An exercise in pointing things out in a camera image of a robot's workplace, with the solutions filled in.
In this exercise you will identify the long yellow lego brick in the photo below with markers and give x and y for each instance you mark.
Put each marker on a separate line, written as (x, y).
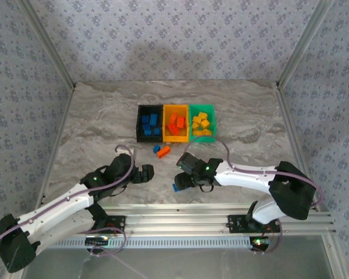
(203, 133)

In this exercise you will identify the translucent orange-red lego brick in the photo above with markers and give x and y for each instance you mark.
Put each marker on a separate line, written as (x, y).
(173, 129)

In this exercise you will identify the small blue lego brick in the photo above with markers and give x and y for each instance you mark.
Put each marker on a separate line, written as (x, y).
(145, 119)

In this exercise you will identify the long blue lego brick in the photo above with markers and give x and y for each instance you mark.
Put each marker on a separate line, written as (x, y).
(153, 118)

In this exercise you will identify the orange lego brick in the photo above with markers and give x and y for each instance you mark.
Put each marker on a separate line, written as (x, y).
(173, 117)
(164, 152)
(180, 121)

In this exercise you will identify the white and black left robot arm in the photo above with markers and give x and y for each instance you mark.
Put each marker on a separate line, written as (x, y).
(55, 209)

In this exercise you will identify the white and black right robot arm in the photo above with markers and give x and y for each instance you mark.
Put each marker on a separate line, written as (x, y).
(244, 177)

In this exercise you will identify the black plastic bin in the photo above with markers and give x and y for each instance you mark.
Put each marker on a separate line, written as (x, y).
(151, 139)

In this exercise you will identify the green plastic bin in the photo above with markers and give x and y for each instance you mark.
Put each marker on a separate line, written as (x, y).
(203, 139)

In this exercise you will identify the yellow plastic bin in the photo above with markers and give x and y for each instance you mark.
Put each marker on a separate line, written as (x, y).
(176, 139)

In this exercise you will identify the dark circuit board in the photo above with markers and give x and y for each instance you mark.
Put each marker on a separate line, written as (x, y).
(97, 241)

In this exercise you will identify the circuit board with green light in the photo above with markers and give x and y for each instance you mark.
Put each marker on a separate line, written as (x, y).
(259, 243)

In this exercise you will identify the aluminium front frame beam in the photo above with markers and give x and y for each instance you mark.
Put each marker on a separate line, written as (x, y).
(177, 221)

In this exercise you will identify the aluminium table side rail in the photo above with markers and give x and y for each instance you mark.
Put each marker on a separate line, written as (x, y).
(56, 146)
(291, 122)

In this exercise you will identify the aluminium frame post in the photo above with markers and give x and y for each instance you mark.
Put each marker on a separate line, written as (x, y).
(46, 43)
(334, 258)
(305, 43)

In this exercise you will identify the aluminium lower frame post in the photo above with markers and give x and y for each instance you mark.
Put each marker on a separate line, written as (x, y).
(334, 258)

